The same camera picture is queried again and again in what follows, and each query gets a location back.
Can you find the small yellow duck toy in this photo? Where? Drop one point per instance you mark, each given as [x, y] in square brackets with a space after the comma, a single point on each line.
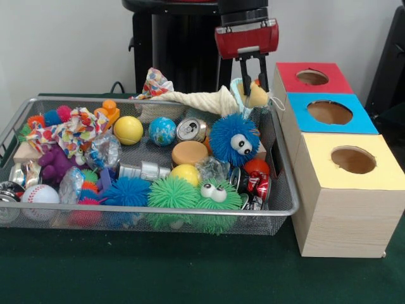
[257, 96]

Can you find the round orange disc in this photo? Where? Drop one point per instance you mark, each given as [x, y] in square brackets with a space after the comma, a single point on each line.
[189, 152]

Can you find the green spiky ball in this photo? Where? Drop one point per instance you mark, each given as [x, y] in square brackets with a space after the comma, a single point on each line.
[172, 192]

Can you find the green furry googly-eyed toy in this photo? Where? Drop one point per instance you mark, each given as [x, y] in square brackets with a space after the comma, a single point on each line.
[218, 209]

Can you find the blue globe ball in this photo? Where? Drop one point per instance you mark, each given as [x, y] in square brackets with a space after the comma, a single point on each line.
[162, 131]

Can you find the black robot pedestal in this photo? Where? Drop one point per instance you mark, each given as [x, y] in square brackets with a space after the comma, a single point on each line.
[183, 57]

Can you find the blue spiky ball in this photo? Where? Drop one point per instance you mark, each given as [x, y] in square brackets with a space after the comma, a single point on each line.
[229, 142]
[128, 190]

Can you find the crushed red soda can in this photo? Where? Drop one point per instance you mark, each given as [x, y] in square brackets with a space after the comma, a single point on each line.
[253, 185]

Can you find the mint green muslin cloth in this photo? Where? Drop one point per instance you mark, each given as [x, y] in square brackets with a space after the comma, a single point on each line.
[239, 101]

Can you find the wooden box with three holes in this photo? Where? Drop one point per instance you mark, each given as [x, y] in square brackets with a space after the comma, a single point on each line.
[348, 209]

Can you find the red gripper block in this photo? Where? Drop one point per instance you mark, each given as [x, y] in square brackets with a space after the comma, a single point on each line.
[247, 39]

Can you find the cream yellow muslin cloth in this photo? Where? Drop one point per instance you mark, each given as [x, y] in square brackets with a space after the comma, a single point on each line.
[202, 100]

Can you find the black upright panel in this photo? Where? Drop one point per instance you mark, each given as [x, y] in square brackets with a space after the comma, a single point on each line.
[389, 57]

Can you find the large yellow ball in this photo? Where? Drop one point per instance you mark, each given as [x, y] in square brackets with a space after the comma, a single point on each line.
[128, 130]

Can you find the dark green table cloth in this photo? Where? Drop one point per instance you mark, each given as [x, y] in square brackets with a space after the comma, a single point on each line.
[158, 272]

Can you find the shallow clear mesh bin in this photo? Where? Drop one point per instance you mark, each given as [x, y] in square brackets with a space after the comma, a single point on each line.
[285, 196]

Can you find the silver drink can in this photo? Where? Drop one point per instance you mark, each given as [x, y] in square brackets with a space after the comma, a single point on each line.
[192, 129]

